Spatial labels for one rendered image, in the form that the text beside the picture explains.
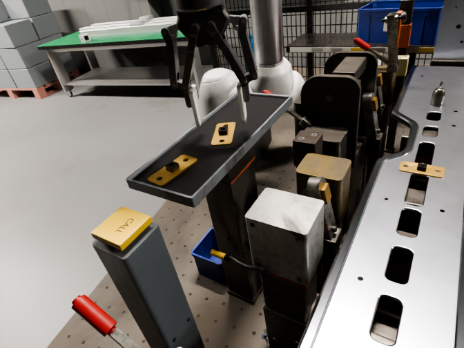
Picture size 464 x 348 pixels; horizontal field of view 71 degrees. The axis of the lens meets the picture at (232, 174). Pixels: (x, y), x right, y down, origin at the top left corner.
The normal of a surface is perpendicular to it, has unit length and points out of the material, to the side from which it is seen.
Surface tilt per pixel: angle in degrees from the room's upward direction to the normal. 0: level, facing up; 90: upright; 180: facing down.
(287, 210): 0
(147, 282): 90
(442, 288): 0
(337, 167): 0
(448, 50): 90
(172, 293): 90
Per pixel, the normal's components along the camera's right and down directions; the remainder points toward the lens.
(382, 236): -0.14, -0.81
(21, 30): 0.91, 0.11
